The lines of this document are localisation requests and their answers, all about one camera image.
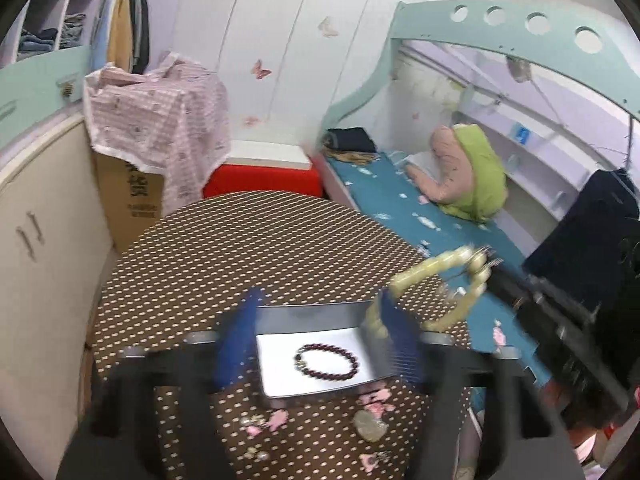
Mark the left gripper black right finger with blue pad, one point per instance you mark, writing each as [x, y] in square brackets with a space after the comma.
[403, 332]

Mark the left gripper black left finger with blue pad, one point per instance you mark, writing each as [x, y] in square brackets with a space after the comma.
[236, 338]

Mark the pink floral hair clip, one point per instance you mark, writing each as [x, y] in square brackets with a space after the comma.
[377, 402]

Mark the silver metal tin box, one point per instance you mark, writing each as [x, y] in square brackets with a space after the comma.
[316, 351]

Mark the brown polka dot tablecloth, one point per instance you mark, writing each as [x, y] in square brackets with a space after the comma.
[199, 261]

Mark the pink white charm cluster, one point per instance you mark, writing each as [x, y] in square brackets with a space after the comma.
[272, 420]

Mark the pale jade pendant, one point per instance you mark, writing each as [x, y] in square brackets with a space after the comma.
[368, 427]

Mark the teal bed mattress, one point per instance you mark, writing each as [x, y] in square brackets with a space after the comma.
[380, 190]

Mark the green pink plush pillow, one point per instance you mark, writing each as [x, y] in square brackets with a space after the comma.
[470, 182]

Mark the brown cardboard box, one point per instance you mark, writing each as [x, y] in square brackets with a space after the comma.
[131, 200]

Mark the red storage box white lid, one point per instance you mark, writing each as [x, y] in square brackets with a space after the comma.
[263, 166]

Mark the dark folded clothes pile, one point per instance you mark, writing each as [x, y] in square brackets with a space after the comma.
[352, 145]

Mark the pink checkered cloth cover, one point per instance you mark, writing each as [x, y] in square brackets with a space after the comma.
[172, 121]

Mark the mint green drawer unit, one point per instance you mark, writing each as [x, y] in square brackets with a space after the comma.
[37, 88]

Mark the hanging clothes in wardrobe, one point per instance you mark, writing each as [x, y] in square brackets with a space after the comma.
[121, 35]

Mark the white open wardrobe shelves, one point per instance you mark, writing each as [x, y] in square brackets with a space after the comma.
[73, 20]

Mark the cream cabinet with handles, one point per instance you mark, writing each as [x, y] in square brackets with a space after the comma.
[54, 242]

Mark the mint green bunk bed frame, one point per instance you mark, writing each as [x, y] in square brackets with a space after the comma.
[571, 43]

